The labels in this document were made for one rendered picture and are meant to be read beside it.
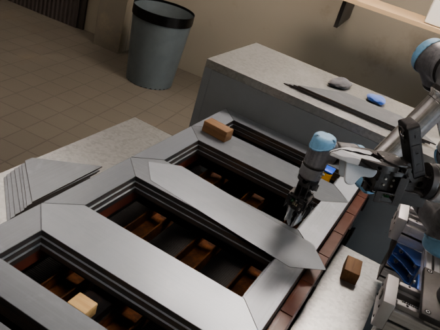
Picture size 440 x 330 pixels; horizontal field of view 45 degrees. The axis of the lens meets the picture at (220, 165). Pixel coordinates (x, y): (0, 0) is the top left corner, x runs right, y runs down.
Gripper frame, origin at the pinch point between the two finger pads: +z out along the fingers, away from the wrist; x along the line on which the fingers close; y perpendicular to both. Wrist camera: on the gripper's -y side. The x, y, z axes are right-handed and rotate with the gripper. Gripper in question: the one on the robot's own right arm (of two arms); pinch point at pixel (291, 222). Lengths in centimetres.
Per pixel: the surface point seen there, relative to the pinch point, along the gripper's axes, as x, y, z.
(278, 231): -1.7, 7.7, 0.7
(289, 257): 6.4, 18.3, 0.5
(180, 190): -37.7, 13.8, 0.7
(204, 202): -27.9, 13.5, 0.7
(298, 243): 6.1, 8.8, 0.6
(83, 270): -36, 65, 4
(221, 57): -77, -80, -17
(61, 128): -195, -112, 89
